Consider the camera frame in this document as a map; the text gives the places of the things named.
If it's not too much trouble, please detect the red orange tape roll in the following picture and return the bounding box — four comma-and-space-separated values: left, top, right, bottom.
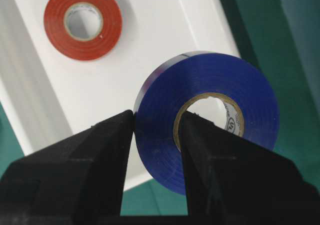
43, 0, 123, 61

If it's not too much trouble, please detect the white plastic tray case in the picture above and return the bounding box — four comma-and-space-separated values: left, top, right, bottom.
0, 0, 242, 193

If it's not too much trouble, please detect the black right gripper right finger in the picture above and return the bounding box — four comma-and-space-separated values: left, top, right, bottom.
179, 111, 320, 225

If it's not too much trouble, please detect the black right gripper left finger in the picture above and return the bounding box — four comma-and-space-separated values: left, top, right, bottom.
0, 110, 133, 225

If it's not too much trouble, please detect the blue tape roll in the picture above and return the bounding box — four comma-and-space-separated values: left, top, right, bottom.
134, 51, 279, 195

